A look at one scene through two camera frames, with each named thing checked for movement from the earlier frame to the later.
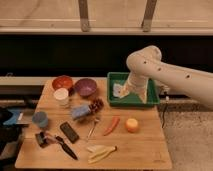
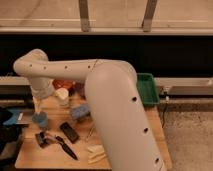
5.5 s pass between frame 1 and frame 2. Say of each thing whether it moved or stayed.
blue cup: stayed
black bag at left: stayed
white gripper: moved
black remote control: stayed
